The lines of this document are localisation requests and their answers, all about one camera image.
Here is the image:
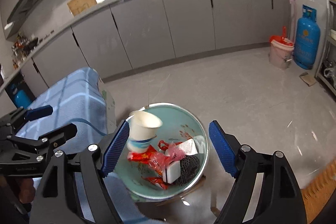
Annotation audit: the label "black foam fruit net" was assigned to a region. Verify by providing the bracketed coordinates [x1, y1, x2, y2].
[173, 155, 200, 186]

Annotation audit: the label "red snack packet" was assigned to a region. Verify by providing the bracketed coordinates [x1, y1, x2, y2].
[127, 145, 157, 165]

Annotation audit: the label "pink plastic bag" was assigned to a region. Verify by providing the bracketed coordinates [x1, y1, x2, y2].
[149, 143, 186, 172]

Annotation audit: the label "red plastic wrapper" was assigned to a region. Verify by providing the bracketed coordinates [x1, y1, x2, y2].
[144, 141, 171, 190]

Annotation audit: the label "white melamine sponge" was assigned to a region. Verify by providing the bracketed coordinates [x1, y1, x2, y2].
[162, 161, 181, 184]

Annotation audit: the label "white plastic bag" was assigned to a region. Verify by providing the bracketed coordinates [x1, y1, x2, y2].
[165, 139, 198, 158]

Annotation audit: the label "grey kitchen cabinet run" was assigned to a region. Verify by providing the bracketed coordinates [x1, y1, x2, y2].
[0, 0, 292, 98]

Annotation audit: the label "hand holding other gripper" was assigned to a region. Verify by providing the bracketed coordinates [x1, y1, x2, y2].
[17, 178, 36, 204]

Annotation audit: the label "blue gas cylinder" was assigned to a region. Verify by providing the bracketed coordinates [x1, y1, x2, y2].
[293, 5, 321, 70]
[10, 84, 32, 109]

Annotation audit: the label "woven wicker chair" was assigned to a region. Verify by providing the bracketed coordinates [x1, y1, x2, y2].
[301, 158, 335, 223]

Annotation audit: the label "blue plaid tablecloth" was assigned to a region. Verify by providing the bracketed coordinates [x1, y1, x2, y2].
[16, 67, 164, 223]

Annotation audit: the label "condiment bottles on counter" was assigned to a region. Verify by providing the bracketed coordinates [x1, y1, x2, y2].
[11, 32, 28, 69]

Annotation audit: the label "teal enamel basin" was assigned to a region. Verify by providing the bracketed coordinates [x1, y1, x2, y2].
[114, 103, 209, 202]

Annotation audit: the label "range hood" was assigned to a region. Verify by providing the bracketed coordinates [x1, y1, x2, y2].
[4, 0, 42, 38]

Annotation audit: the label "cardboard piece on floor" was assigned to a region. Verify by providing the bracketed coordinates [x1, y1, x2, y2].
[299, 72, 317, 86]

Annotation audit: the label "wooden cutting board left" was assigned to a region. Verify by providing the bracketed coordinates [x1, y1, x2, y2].
[67, 0, 97, 16]

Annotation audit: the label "metal shelf rack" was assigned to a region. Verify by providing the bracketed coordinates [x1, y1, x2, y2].
[315, 0, 335, 96]

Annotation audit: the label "pink bucket red bag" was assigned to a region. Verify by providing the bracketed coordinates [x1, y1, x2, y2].
[269, 26, 294, 70]

